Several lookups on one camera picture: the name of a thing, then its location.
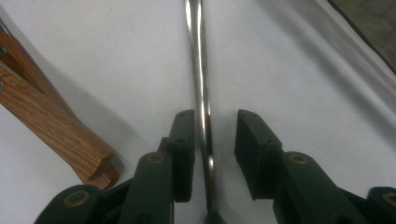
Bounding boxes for wooden handled table knife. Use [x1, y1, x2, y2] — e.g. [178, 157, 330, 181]
[0, 29, 120, 191]

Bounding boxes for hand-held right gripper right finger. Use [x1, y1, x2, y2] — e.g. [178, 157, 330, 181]
[234, 108, 370, 224]

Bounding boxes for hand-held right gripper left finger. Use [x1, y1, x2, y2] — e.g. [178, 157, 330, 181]
[118, 109, 196, 224]

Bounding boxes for long steel spoon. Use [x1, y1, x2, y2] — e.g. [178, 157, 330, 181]
[183, 0, 225, 224]

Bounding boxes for wooden handled fork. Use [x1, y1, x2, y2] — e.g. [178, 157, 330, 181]
[0, 60, 115, 185]

